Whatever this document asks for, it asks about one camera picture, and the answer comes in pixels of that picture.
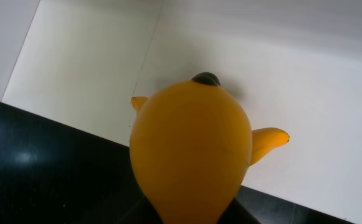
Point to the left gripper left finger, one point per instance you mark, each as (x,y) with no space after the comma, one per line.
(140,216)

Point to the white shelf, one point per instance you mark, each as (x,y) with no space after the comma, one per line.
(293,77)

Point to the yellow rubber duck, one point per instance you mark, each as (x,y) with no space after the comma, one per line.
(190,143)

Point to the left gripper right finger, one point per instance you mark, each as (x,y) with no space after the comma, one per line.
(238,216)

